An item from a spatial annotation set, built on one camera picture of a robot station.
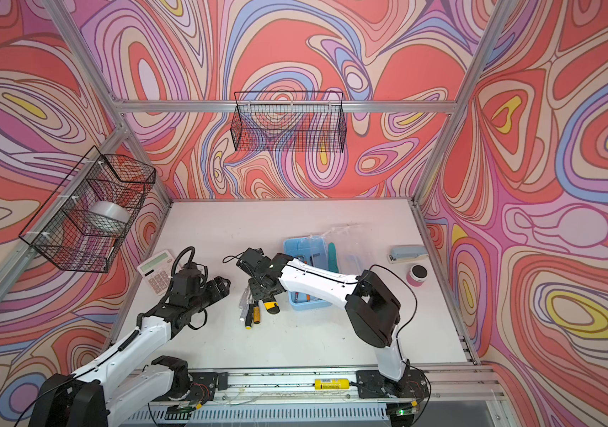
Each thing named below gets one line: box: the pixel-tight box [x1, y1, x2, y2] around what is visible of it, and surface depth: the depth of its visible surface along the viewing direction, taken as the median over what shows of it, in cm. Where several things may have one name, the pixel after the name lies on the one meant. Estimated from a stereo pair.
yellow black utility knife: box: [263, 301, 280, 315], surface depth 82 cm
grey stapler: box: [386, 244, 429, 265], surface depth 101 cm
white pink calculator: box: [136, 249, 176, 297], surface depth 97 cm
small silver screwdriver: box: [239, 288, 249, 323], surface depth 90 cm
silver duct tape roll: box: [85, 201, 131, 234], surface depth 74 cm
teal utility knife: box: [328, 241, 340, 274], surface depth 95 cm
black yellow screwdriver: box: [244, 302, 255, 331], surface depth 86 cm
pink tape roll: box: [406, 264, 429, 288], surface depth 93 cm
